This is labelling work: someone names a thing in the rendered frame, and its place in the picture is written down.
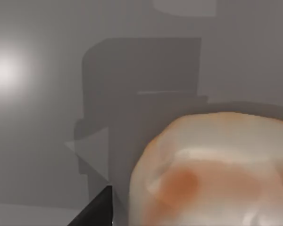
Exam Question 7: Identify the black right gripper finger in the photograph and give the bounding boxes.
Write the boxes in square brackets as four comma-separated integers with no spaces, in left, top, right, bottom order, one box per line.
[67,185,115,226]

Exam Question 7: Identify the pale brown bread loaf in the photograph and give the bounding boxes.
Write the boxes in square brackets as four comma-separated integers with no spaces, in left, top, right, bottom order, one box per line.
[129,112,283,226]

